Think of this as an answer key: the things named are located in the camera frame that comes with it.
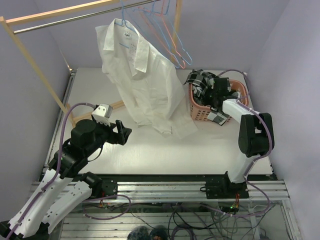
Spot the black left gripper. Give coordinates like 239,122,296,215
84,116,132,156

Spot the black white plaid shirt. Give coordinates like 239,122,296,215
185,69,248,126

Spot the blue wire hanger white shirt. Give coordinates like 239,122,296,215
114,0,139,40

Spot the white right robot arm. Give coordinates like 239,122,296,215
201,77,274,199

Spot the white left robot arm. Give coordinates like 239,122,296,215
0,119,132,240

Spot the white shirt paper tag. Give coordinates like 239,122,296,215
127,43,137,66

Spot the pink laundry basket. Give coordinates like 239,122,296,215
188,79,248,122

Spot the wooden clothes rack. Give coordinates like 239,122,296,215
0,0,183,127

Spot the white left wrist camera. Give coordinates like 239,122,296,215
91,103,113,127

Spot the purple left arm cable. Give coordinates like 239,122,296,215
4,102,97,240

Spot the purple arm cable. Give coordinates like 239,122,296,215
4,102,97,240
217,69,275,218

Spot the aluminium rail base frame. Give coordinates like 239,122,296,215
49,68,302,240

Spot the pink wire hanger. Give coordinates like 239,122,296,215
137,0,186,70

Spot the blue empty wire hanger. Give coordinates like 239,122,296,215
151,0,193,69

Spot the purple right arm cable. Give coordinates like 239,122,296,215
217,69,275,218

